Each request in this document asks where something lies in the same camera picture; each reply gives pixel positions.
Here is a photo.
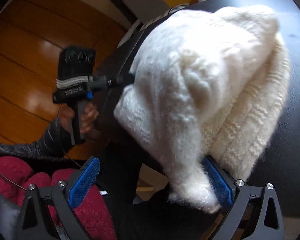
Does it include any person's left hand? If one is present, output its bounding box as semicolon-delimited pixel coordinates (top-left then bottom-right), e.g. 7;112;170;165
59;104;100;141

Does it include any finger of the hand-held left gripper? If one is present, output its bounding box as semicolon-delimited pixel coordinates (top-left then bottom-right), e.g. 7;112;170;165
89;74;135;93

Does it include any person's left forearm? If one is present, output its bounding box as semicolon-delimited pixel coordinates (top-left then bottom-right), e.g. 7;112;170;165
0;116;75;163

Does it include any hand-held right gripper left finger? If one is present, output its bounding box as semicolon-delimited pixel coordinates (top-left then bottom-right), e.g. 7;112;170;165
20;156;101;240

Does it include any dark puffer jacket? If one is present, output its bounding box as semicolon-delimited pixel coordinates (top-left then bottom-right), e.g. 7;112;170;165
0;187;23;240

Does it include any white knit sweater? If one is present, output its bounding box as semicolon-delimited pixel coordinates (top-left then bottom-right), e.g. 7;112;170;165
114;4;290;214

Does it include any black cable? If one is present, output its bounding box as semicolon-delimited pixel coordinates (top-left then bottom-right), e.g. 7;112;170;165
0;140;82;190

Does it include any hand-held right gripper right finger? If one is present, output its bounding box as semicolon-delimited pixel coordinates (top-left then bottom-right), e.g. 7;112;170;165
202;155;285;240

